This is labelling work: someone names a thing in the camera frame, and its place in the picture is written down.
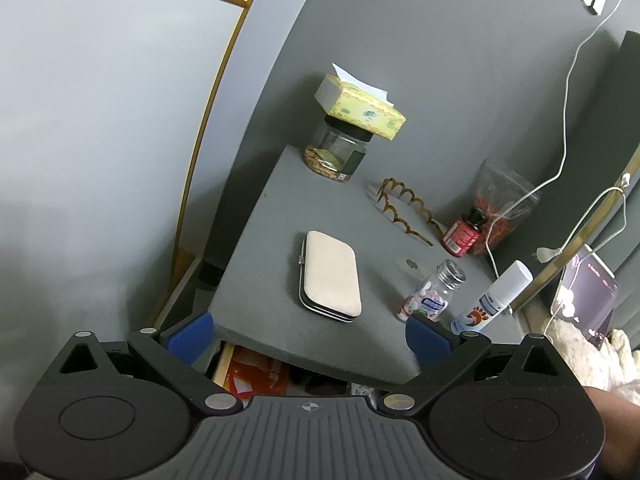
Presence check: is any candy bottle with metal cap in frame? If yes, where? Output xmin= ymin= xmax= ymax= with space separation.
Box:
xmin=396 ymin=259 xmax=466 ymax=322

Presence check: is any clear bag of red berries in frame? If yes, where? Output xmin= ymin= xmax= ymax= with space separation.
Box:
xmin=471 ymin=158 xmax=540 ymax=256

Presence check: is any beige clasp case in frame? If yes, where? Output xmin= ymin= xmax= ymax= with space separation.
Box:
xmin=298 ymin=231 xmax=362 ymax=323

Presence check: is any white spray bottle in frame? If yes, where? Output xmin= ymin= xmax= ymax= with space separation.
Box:
xmin=450 ymin=260 xmax=533 ymax=335

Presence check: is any red supplement bottle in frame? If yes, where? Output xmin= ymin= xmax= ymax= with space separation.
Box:
xmin=442 ymin=206 xmax=487 ymax=258

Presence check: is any glass jar with black lid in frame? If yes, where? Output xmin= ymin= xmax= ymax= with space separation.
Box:
xmin=303 ymin=115 xmax=373 ymax=182

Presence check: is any yellow tissue pack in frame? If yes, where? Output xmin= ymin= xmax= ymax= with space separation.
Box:
xmin=314 ymin=63 xmax=406 ymax=141

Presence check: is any cream fluffy blanket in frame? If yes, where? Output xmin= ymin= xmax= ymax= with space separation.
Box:
xmin=544 ymin=318 xmax=639 ymax=404

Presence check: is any white power plug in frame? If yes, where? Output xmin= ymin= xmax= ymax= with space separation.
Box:
xmin=535 ymin=247 xmax=563 ymax=263

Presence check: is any person's right hand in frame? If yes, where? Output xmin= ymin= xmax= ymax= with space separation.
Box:
xmin=585 ymin=387 xmax=640 ymax=479

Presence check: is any red orange box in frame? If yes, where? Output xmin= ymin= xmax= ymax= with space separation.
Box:
xmin=224 ymin=346 xmax=290 ymax=404

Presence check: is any grey nightstand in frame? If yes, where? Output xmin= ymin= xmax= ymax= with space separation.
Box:
xmin=207 ymin=144 xmax=526 ymax=388

